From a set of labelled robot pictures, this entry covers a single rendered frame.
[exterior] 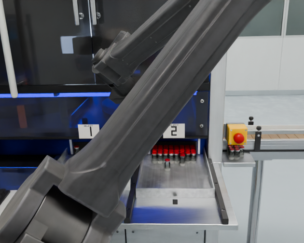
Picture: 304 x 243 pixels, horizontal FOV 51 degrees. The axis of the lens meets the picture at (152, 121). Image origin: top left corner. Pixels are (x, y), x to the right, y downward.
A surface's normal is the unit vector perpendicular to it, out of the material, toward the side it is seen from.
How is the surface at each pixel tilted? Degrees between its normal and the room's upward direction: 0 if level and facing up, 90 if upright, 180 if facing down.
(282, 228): 0
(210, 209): 0
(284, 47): 90
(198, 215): 0
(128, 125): 84
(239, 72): 90
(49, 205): 51
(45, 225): 64
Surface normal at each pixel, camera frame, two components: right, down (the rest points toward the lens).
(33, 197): 0.61, -0.42
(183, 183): -0.03, -0.95
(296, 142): -0.05, 0.32
